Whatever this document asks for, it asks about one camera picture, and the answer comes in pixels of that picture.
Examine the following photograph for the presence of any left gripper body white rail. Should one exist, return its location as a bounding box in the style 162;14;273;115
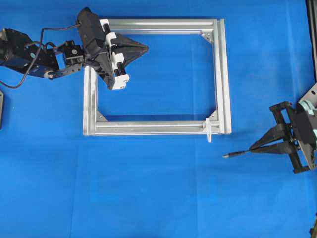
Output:
77;7;129;90

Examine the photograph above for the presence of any right gripper body teal mount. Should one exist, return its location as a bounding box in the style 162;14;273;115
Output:
269;100;317;173

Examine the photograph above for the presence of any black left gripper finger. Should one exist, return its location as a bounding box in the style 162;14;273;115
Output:
114;33;149;56
122;49;148;68

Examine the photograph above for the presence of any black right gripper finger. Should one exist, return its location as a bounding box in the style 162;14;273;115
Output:
250;123;292;149
249;142;296;154

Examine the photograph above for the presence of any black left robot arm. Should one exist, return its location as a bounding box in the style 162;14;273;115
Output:
0;7;148;90

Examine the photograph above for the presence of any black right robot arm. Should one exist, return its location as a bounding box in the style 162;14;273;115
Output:
249;84;317;173

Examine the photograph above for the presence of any black object at left edge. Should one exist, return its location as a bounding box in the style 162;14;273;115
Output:
0;91;4;129

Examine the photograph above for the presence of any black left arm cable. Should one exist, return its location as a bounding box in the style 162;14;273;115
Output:
0;22;82;89

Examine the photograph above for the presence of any aluminium extrusion frame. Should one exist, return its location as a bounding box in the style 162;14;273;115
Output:
83;19;232;136

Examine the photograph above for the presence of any black rail at right edge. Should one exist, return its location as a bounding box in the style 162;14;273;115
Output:
305;0;317;81

